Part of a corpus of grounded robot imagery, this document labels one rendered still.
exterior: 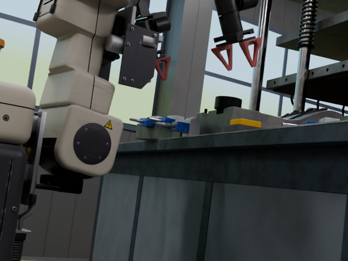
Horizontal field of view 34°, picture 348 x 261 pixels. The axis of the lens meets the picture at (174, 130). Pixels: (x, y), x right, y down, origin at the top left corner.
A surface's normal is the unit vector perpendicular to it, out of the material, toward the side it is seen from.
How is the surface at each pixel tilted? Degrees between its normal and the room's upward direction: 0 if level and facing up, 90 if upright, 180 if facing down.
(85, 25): 90
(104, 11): 90
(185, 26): 90
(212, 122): 90
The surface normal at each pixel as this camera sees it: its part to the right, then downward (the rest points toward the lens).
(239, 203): -0.92, -0.15
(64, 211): 0.57, -0.01
